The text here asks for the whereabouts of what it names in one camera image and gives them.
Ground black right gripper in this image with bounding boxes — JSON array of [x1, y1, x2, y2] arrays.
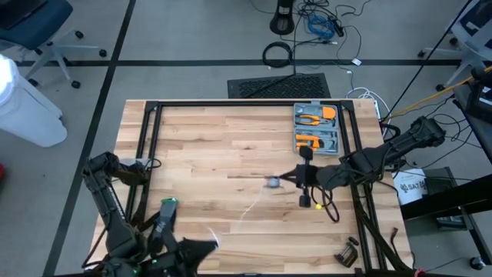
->
[[279, 145, 349, 209]]

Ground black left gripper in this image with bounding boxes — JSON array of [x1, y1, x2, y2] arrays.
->
[[134, 239, 219, 277]]

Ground white cord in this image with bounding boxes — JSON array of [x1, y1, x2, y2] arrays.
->
[[207, 186, 270, 247]]

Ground black floor vent grate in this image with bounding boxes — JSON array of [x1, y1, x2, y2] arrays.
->
[[227, 72, 331, 99]]

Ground white power strip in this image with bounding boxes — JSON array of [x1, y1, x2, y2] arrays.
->
[[371, 95, 384, 121]]

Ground black tripod stand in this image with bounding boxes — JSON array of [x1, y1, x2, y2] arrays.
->
[[244, 9, 299, 99]]

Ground black equipment box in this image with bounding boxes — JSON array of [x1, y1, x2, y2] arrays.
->
[[422, 166, 458, 196]]

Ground black power strip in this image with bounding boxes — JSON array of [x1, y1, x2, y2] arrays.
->
[[328, 17, 345, 38]]

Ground black tower stand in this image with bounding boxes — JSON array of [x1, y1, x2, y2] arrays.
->
[[269, 0, 296, 35]]

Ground thin black slanted pole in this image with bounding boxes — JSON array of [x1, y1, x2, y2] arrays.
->
[[383, 0, 474, 121]]

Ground black equipment cart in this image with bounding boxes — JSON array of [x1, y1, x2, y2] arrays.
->
[[453, 65, 492, 162]]

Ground grey office chair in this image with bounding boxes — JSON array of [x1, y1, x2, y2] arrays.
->
[[417, 0, 492, 92]]

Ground white bucket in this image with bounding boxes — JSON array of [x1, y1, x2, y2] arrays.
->
[[0, 53, 68, 149]]

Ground office chair blue seat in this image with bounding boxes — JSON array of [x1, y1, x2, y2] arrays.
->
[[0, 0, 108, 89]]

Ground black cable yellow tag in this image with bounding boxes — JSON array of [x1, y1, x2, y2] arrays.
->
[[310, 185, 341, 224]]

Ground orange handled pliers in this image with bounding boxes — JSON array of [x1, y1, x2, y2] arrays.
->
[[298, 114, 324, 127]]

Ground black metal table frame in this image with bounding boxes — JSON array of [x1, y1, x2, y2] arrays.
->
[[90, 98, 412, 277]]

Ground black coiled cable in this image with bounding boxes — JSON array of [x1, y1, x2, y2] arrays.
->
[[261, 41, 295, 69]]

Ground yellow power cable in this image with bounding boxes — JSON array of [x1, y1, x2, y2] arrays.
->
[[387, 65, 492, 118]]

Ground blue coiled cable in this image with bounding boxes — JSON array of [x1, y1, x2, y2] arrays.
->
[[307, 14, 336, 39]]

